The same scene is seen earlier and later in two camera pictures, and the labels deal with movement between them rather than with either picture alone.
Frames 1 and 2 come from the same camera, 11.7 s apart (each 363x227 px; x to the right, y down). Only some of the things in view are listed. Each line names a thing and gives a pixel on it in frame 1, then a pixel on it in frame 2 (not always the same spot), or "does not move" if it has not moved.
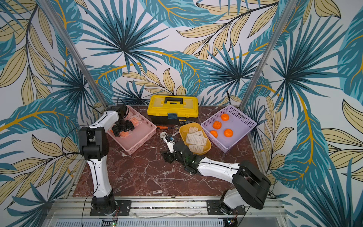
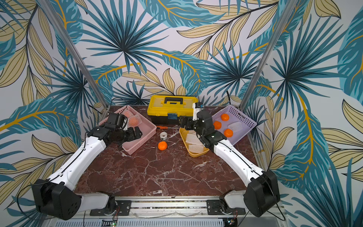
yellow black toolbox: x=173 y=109 does not move
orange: x=217 y=125 does not move
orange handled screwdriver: x=164 y=127 does not move
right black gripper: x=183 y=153 → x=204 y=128
